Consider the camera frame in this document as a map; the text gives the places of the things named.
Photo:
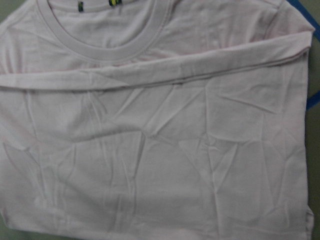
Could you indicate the pink Snoopy t-shirt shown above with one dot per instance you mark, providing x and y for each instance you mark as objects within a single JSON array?
[{"x": 155, "y": 119}]

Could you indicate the blue tape strip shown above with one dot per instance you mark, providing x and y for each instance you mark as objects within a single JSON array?
[{"x": 313, "y": 100}]

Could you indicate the blue tape beside shirt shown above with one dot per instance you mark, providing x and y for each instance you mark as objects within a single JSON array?
[{"x": 307, "y": 16}]

